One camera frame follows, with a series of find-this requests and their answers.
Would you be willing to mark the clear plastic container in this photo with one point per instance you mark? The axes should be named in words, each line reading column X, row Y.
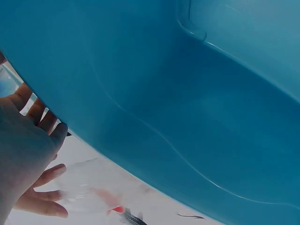
column 79, row 187

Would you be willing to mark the person's left hand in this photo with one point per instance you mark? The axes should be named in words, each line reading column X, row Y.
column 21, row 145

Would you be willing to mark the person's left fingers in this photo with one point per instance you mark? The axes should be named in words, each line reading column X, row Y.
column 50, row 172

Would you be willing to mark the large blue plastic tub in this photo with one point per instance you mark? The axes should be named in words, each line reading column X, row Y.
column 164, row 98

